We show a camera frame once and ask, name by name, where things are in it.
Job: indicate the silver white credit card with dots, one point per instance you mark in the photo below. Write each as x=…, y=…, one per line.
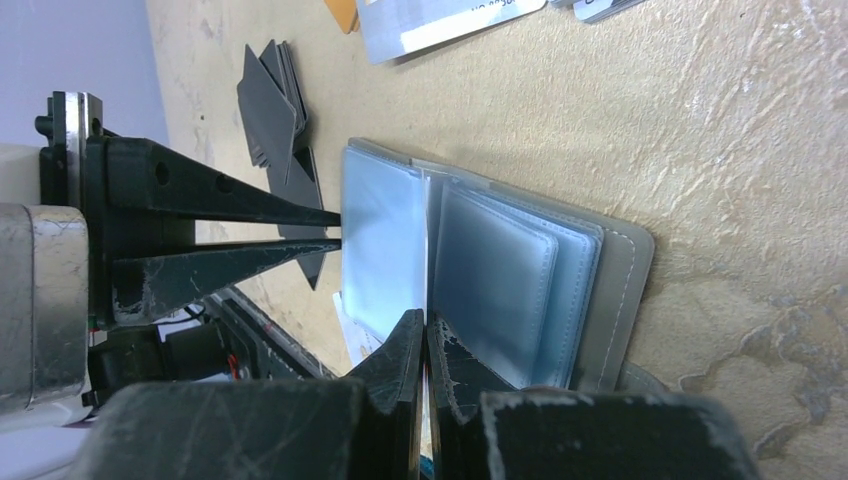
x=394, y=30

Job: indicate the orange credit card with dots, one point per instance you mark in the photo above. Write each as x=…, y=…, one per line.
x=345, y=14

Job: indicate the single silver credit card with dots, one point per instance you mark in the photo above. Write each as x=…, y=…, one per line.
x=359, y=342

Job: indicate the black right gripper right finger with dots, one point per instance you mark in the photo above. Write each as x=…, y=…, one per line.
x=486, y=429

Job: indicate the grey card holder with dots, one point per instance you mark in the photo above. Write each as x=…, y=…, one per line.
x=542, y=292

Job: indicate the black credit card stack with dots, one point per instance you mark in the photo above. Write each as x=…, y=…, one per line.
x=275, y=119

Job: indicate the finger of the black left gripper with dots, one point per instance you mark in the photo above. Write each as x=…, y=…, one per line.
x=147, y=176
x=148, y=288

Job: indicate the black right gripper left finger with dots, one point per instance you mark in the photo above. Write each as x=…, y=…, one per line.
x=364, y=425

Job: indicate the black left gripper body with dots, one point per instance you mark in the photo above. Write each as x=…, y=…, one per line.
x=73, y=172

